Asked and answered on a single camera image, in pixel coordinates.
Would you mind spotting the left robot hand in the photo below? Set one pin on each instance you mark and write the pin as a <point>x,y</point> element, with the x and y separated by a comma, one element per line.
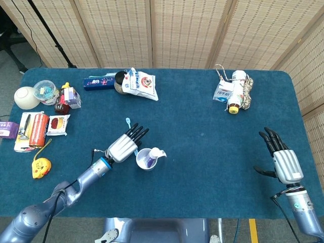
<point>121,149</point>

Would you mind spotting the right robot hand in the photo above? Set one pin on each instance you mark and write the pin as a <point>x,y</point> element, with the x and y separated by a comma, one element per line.
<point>288,164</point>

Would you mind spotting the light blue toothbrush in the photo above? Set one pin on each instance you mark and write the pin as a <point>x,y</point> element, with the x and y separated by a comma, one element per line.
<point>128,122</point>

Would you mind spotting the purple white toothpaste tube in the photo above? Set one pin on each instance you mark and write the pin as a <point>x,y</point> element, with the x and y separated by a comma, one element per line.
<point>153,154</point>

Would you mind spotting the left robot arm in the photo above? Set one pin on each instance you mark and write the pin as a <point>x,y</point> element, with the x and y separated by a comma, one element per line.
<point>86,177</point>

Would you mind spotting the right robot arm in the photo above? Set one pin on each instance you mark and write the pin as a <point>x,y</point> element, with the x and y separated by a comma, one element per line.
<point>303,212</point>

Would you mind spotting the small purple white box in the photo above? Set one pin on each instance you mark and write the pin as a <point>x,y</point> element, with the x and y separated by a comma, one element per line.
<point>73,100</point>

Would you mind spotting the white milk carton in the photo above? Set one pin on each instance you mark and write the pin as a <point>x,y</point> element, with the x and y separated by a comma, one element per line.
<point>222,95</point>

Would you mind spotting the glass jar with black lid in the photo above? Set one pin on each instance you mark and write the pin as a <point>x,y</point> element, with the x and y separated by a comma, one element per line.
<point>118,84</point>

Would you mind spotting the white printed snack bag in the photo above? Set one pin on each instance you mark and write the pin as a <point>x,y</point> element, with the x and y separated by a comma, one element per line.
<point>143,84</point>

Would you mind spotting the white red-yellow snack packet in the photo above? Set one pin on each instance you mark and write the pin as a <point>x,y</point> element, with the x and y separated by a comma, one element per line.
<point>57,124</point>

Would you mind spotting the dark blue long box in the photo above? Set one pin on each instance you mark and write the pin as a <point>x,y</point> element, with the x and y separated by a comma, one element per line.
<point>98,83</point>

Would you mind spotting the red-brown drink bottle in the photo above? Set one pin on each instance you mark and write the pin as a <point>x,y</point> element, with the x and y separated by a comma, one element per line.
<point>61,106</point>

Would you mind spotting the blue table cloth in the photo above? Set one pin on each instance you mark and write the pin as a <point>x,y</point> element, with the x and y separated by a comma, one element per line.
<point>202,152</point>

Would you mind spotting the yellow tape measure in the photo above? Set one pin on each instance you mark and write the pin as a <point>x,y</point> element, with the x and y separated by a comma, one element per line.
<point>40,168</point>

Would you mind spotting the orange can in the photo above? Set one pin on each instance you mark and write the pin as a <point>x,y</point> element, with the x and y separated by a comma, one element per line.
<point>38,130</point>

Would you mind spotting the blue-grey robot torso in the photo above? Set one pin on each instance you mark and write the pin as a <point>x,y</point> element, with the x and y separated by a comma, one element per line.
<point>157,230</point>

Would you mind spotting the white bottle with yellow cap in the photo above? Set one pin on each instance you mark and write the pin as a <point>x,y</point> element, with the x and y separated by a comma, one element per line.
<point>236,91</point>

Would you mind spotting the white table leg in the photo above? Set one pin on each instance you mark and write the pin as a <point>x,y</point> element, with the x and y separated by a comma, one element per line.
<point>220,230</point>

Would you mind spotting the clear plastic tub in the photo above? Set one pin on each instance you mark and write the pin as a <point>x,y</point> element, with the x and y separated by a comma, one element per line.
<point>45,92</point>

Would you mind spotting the razor blister pack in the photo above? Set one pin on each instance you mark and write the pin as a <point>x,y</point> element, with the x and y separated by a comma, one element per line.
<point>22,131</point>

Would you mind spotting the cream ceramic bowl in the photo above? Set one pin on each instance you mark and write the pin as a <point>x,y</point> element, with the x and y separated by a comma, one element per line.
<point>25,97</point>

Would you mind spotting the black tripod stand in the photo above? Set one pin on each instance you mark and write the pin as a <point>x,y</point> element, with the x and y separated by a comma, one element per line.
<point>50,38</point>

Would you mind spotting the black office chair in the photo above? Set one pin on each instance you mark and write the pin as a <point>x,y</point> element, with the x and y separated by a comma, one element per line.
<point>7,43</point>

